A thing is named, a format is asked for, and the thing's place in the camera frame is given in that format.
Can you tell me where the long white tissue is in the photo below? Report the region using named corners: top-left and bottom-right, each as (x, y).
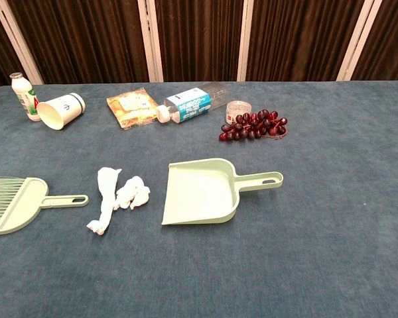
top-left (86, 167), bottom-right (123, 237)

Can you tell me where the white yogurt drink bottle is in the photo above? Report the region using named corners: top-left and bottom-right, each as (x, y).
top-left (9, 72), bottom-right (42, 123)

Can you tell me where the yellow snack packet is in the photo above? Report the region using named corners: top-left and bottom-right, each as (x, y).
top-left (105, 87), bottom-right (160, 130)

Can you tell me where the white paper cup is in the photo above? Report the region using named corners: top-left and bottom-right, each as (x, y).
top-left (36, 92), bottom-right (86, 131)

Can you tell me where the mint green hand broom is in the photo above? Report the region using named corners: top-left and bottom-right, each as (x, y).
top-left (0, 176), bottom-right (90, 237)

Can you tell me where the mint green plastic dustpan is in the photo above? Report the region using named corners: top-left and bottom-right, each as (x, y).
top-left (161, 158), bottom-right (285, 227)

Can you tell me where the white partition frame post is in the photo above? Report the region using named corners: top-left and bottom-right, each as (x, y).
top-left (0, 0), bottom-right (44, 85)
top-left (336, 0), bottom-right (384, 82)
top-left (236, 0), bottom-right (255, 82)
top-left (137, 0), bottom-right (165, 83)

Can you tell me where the red grape bunch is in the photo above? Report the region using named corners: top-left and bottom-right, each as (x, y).
top-left (218, 109), bottom-right (289, 143)

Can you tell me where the small clear plastic jar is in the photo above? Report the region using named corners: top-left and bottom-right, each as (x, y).
top-left (226, 101), bottom-right (253, 125)

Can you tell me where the blue felt table cover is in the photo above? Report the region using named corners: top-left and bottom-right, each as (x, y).
top-left (0, 81), bottom-right (398, 318)

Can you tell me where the clear water bottle blue label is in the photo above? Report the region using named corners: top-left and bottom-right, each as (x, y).
top-left (155, 81), bottom-right (229, 124)

